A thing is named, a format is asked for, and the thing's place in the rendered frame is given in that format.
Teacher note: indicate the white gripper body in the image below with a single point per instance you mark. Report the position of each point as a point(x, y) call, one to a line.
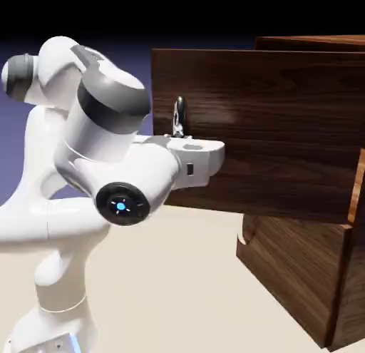
point(209, 150)

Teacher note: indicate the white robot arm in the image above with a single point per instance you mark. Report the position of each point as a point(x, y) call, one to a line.
point(85, 164)

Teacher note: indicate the large dark wood door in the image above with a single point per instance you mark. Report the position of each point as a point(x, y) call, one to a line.
point(271, 107)

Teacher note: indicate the small dark wood door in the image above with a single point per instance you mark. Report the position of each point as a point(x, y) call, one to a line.
point(293, 267)

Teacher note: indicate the dark wood cabinet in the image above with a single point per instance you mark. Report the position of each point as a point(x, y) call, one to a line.
point(352, 278)

